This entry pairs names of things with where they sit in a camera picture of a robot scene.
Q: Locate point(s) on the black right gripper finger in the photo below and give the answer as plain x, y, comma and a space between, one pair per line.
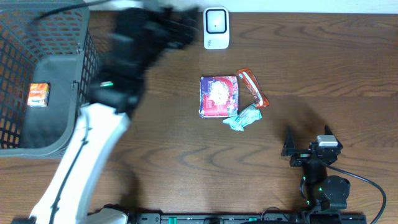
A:
327, 130
289, 141

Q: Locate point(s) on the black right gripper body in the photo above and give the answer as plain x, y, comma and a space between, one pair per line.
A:
305, 156

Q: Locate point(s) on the teal snack wrapper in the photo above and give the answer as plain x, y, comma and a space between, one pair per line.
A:
246, 117

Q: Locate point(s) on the orange snack bar wrapper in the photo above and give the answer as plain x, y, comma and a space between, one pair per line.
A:
252, 84

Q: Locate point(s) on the purple red tissue pack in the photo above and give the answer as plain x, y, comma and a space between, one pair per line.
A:
219, 97

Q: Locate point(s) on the small orange box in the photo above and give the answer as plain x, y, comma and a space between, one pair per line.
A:
38, 95

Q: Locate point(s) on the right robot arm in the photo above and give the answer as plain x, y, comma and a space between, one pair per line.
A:
324, 193

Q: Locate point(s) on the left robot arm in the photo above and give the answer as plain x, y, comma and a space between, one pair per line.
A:
139, 38

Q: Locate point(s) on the white barcode scanner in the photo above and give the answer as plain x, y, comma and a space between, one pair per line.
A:
216, 34

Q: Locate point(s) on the grey plastic mesh basket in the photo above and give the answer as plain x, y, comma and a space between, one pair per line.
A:
43, 42

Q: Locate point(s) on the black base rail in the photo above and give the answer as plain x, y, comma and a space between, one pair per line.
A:
273, 217

